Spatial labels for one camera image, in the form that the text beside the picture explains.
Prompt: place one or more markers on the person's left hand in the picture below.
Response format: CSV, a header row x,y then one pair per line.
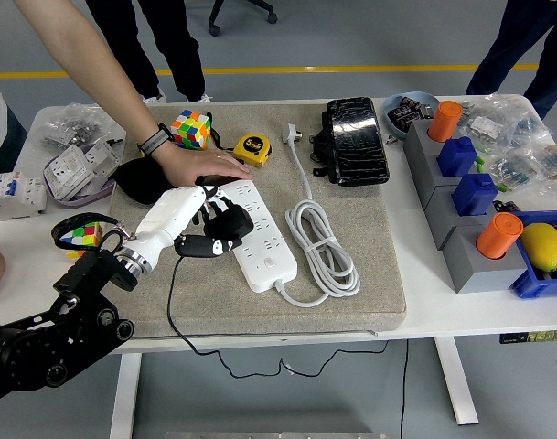
x,y
191,164

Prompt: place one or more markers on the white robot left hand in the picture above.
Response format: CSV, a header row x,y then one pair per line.
x,y
168,215

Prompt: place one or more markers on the black power adapter plug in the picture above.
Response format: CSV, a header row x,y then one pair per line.
x,y
234,221

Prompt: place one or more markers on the white power strip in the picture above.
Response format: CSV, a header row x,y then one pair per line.
x,y
269,256

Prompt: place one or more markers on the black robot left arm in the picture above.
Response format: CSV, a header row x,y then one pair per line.
x,y
77,329

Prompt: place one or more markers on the person's left forearm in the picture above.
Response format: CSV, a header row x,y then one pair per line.
x,y
90,64

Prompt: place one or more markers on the large colourful puzzle cube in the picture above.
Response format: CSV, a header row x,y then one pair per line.
x,y
191,128

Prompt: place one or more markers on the black wristband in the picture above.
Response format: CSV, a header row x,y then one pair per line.
x,y
155,142

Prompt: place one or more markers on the black cloth pouch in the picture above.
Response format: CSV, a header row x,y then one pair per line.
x,y
136,183

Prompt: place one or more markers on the yellow square tape measure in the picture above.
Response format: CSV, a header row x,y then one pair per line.
x,y
253,148

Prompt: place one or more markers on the white circuit breaker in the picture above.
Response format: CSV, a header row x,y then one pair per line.
x,y
17,196

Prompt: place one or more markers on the small dark metal tool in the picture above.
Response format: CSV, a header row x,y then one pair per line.
x,y
115,141

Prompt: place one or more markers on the small colourful puzzle cube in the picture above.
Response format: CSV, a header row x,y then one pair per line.
x,y
88,233

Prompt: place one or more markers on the clear bag of metal screws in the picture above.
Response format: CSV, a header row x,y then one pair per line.
x,y
67,128

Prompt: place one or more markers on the black glossy cracked device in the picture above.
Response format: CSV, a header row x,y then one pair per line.
x,y
358,142

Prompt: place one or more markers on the grey-brown mat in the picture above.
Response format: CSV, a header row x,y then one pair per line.
x,y
360,228

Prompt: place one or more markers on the white table leg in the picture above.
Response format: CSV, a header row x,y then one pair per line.
x,y
125,398
456,388

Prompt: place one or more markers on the small metal clip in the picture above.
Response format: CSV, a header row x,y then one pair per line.
x,y
391,140

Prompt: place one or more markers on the light blue bowl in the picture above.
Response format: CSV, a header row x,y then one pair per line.
x,y
397,131

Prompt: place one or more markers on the black capacitors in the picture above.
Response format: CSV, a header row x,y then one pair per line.
x,y
408,112

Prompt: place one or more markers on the grey socket block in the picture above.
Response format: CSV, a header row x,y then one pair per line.
x,y
470,270
417,151
438,219

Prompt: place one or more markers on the orange cylinder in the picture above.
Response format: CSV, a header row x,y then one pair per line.
x,y
444,121
500,235

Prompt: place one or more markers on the blue block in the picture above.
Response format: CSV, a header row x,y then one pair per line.
x,y
474,194
456,157

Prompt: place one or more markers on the green plastic clip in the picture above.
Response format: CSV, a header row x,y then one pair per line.
x,y
480,160
501,186

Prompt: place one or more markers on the clear bag of white parts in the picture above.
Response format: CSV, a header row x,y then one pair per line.
x,y
502,119

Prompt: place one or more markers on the black electronic module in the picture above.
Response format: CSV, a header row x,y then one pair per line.
x,y
506,206

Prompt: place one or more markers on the clear bag of blue parts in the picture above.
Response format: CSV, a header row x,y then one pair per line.
x,y
516,169

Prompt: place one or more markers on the yellow lemon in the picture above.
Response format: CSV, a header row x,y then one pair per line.
x,y
543,247

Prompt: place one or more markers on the blue plastic bin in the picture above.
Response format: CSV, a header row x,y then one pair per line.
x,y
534,285

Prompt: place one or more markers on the table control panel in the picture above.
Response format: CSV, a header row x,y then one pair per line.
x,y
534,337

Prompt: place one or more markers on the small white wall socket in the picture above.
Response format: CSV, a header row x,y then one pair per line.
x,y
102,155

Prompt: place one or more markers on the large white wall socket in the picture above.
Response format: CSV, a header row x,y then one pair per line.
x,y
67,169

